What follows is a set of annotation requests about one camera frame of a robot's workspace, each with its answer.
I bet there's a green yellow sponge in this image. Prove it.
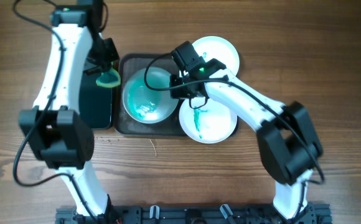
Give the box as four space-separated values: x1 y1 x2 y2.
96 68 121 88

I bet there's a white plate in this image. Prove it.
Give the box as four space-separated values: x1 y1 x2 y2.
192 36 240 75
122 67 179 124
179 97 238 144

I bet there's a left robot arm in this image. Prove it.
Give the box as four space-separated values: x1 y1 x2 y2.
19 1 122 223

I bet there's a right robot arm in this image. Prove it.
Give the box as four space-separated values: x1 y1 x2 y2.
171 59 323 221

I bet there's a dark brown serving tray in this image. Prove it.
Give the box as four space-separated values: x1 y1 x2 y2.
112 53 187 138

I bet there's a black water basin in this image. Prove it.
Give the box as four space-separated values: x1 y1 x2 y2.
79 73 113 129

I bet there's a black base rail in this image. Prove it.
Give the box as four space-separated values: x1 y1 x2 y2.
55 203 333 224

